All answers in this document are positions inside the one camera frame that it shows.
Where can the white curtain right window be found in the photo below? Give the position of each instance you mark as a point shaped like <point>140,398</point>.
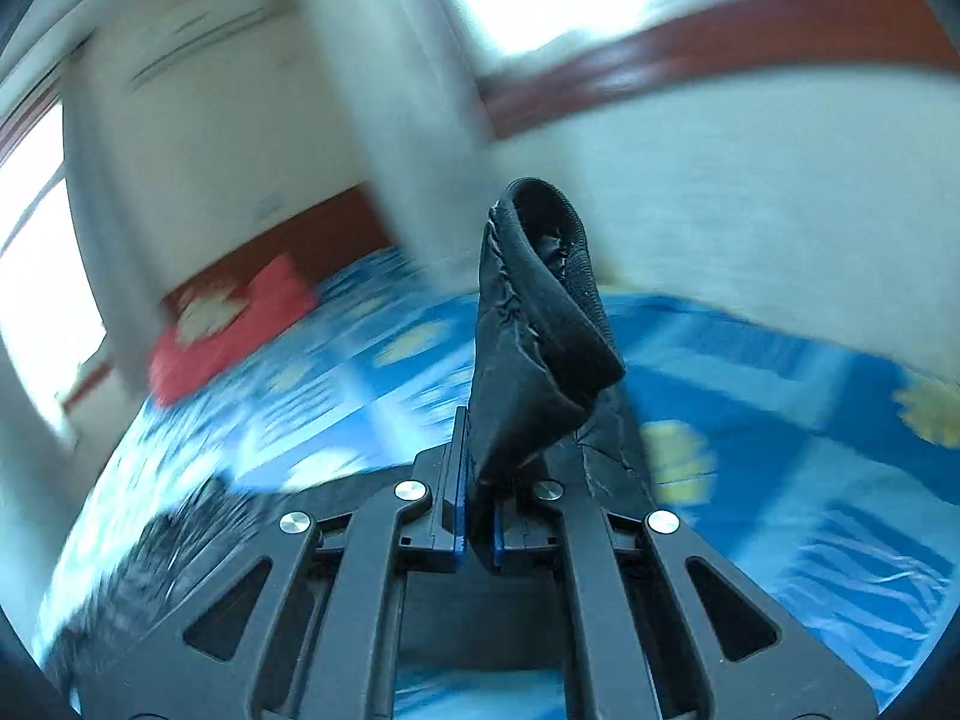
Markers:
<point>414,111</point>

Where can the black puffer jacket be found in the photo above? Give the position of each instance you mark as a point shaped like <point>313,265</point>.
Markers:
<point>548,376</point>

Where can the red pillow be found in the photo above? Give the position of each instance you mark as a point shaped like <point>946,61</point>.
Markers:
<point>277,298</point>

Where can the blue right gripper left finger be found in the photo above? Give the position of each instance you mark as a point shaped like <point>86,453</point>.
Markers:
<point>457,468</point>

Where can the white wall air conditioner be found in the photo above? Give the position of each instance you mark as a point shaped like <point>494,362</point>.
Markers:
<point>189,27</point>

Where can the cream cartoon cushion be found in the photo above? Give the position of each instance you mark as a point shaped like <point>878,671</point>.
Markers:
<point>208,314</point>

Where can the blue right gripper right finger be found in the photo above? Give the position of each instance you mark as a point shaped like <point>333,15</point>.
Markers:
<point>497,534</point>

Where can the brown wooden headboard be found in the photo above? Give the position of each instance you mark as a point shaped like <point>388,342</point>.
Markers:
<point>320,241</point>

